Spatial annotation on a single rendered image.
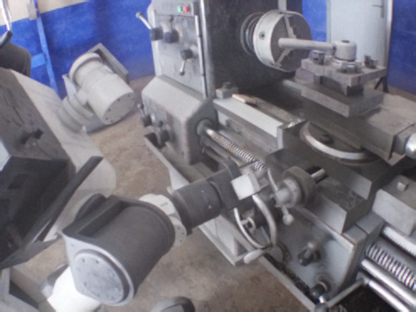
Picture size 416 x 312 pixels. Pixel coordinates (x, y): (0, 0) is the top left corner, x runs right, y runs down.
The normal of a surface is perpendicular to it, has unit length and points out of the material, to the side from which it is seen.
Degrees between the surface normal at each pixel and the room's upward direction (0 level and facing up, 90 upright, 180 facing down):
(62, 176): 53
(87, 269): 73
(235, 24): 90
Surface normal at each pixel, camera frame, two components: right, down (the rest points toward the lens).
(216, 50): 0.51, 0.42
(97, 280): -0.28, 0.26
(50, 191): -0.13, -0.07
